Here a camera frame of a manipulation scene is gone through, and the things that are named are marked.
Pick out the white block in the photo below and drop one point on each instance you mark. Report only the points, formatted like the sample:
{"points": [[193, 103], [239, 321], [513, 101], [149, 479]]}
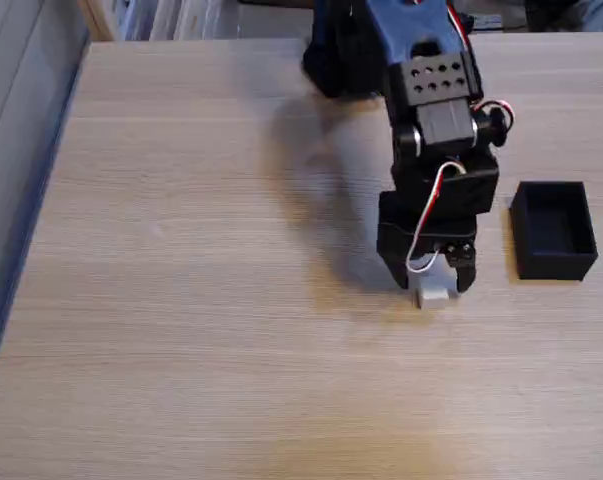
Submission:
{"points": [[433, 297]]}

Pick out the wooden frame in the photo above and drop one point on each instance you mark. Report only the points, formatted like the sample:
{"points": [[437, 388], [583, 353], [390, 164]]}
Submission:
{"points": [[97, 20]]}

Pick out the black open box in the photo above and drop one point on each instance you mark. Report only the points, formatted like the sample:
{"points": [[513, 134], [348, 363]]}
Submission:
{"points": [[556, 260]]}

